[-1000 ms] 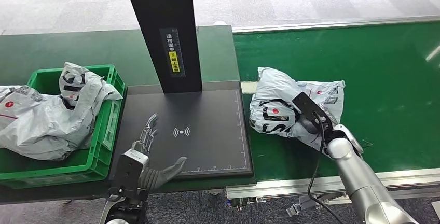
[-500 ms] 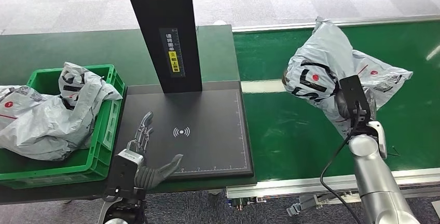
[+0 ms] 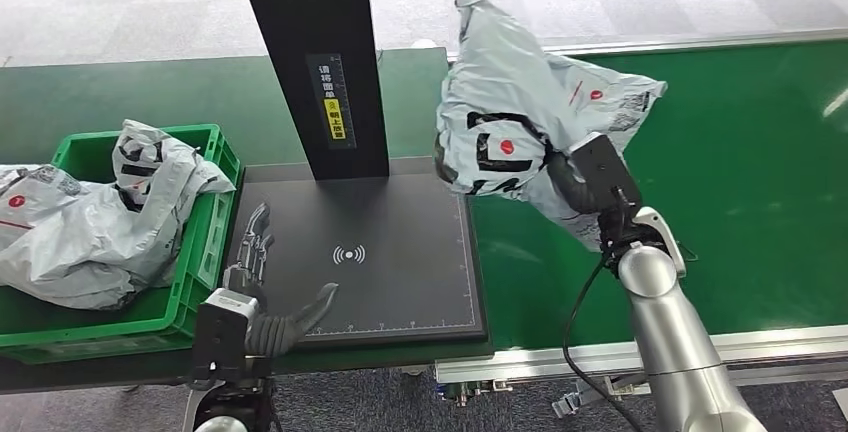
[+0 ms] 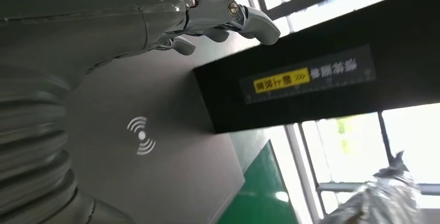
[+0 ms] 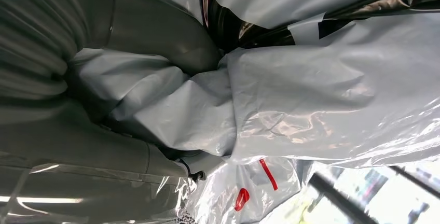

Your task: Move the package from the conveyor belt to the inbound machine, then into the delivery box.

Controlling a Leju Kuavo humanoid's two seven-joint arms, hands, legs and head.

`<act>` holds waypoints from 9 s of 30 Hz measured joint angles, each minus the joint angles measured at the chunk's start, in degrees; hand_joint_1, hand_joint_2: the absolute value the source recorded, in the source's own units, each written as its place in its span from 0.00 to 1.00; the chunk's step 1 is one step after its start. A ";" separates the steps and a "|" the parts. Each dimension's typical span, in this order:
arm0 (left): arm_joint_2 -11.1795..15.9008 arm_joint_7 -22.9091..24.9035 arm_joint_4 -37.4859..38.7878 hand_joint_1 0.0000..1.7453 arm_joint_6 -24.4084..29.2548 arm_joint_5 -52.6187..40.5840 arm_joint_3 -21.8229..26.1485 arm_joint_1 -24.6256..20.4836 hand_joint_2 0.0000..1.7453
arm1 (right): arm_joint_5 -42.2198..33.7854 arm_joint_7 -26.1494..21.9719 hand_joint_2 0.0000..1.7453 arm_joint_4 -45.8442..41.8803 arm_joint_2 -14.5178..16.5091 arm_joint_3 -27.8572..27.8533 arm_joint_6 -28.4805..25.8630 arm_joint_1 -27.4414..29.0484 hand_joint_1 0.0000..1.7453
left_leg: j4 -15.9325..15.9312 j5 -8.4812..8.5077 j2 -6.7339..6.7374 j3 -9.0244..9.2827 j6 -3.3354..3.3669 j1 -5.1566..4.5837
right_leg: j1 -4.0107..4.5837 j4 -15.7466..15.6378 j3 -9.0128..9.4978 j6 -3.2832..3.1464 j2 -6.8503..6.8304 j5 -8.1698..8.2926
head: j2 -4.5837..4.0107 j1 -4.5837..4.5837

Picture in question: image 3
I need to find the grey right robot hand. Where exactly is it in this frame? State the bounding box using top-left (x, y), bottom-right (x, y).
top-left (546, 150), bottom-right (602, 216)

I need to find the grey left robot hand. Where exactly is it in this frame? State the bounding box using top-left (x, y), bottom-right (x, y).
top-left (223, 202), bottom-right (339, 359)

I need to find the white mailer bag red print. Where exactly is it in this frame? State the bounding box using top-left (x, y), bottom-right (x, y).
top-left (433, 0), bottom-right (669, 253)

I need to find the green conveyor belt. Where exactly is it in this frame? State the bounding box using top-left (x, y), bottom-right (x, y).
top-left (448, 39), bottom-right (848, 352)

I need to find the metal clamp under conveyor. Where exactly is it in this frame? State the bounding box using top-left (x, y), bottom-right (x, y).
top-left (551, 375), bottom-right (631, 418)

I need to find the green plastic crate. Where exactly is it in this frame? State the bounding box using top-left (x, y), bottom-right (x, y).
top-left (0, 124), bottom-right (241, 365)

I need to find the crumpled white mailer bag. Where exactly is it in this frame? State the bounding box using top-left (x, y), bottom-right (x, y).
top-left (0, 119), bottom-right (236, 312)

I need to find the black and yellow column label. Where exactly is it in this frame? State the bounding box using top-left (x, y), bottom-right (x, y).
top-left (305, 52), bottom-right (358, 151)

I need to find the flat white mailer bag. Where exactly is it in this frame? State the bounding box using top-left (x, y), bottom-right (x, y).
top-left (0, 165), bottom-right (91, 251)

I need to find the black scanner column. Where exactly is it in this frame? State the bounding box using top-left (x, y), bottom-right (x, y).
top-left (231, 0), bottom-right (391, 182)

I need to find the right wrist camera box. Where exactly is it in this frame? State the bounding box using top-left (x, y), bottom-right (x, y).
top-left (569, 132), bottom-right (643, 216)

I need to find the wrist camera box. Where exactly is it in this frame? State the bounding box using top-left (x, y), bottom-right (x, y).
top-left (192, 287), bottom-right (260, 384)
top-left (569, 132), bottom-right (643, 216)

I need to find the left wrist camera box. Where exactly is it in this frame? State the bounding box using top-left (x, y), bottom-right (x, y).
top-left (192, 287), bottom-right (260, 384)

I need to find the black scanner base plate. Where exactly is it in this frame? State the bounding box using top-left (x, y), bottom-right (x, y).
top-left (218, 157), bottom-right (490, 351)

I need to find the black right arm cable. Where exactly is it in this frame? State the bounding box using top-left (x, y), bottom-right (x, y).
top-left (562, 253), bottom-right (647, 432)

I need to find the thin aluminium conveyor rail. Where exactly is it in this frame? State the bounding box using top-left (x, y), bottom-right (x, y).
top-left (447, 27), bottom-right (848, 59)

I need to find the metal bracket under conveyor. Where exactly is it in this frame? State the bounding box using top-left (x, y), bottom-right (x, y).
top-left (437, 379), bottom-right (515, 408)

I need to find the wide aluminium conveyor rail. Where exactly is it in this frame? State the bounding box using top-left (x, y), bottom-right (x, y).
top-left (435, 324), bottom-right (848, 387)

